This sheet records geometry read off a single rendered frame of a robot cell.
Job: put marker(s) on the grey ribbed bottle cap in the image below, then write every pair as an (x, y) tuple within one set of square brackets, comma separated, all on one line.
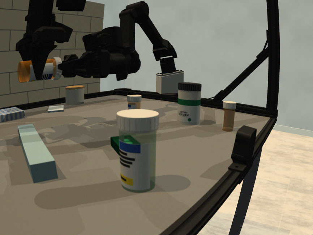
[(58, 72)]

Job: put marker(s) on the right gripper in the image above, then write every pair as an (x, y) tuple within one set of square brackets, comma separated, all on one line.
[(87, 65)]

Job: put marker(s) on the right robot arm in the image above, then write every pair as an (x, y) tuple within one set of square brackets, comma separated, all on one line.
[(120, 42)]

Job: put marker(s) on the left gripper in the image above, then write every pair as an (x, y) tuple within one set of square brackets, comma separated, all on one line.
[(39, 39)]

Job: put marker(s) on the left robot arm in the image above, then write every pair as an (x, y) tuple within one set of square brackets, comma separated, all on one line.
[(63, 5)]

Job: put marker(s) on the white supplement bottle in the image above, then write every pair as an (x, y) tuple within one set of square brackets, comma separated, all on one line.
[(189, 103)]

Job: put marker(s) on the grey jar with wooden lid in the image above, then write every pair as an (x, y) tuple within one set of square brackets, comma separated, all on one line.
[(74, 95)]

